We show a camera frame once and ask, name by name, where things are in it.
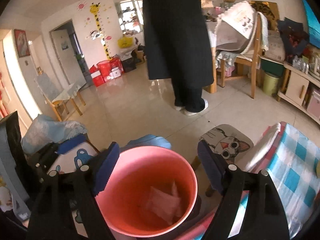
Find pink trash bucket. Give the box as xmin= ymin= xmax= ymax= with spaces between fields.
xmin=95 ymin=146 xmax=198 ymax=238

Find green waste bin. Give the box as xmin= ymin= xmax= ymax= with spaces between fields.
xmin=263 ymin=72 xmax=280 ymax=96

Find wall television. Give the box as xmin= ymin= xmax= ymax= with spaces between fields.
xmin=302 ymin=0 xmax=320 ymax=49

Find wooden chair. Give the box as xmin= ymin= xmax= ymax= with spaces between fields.
xmin=214 ymin=1 xmax=268 ymax=98

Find white tv cabinet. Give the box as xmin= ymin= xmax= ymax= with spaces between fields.
xmin=277 ymin=62 xmax=319 ymax=124

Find cat pattern stool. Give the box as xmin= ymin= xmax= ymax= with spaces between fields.
xmin=191 ymin=124 xmax=253 ymax=197

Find dark flower bouquet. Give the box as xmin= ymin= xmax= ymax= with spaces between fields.
xmin=277 ymin=17 xmax=309 ymax=63

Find blue checkered tablecloth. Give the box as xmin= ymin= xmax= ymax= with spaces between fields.
xmin=181 ymin=122 xmax=319 ymax=239

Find person in black coat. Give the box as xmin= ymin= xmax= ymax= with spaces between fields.
xmin=143 ymin=0 xmax=214 ymax=116

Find blue cartoon stool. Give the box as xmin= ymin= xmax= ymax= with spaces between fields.
xmin=47 ymin=139 xmax=101 ymax=238

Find red gift boxes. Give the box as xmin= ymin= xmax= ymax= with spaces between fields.
xmin=89 ymin=57 xmax=124 ymax=87

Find giraffe height wall sticker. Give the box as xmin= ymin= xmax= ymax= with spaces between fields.
xmin=89 ymin=3 xmax=111 ymax=60

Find white milk carton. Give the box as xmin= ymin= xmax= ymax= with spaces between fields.
xmin=145 ymin=181 xmax=183 ymax=225

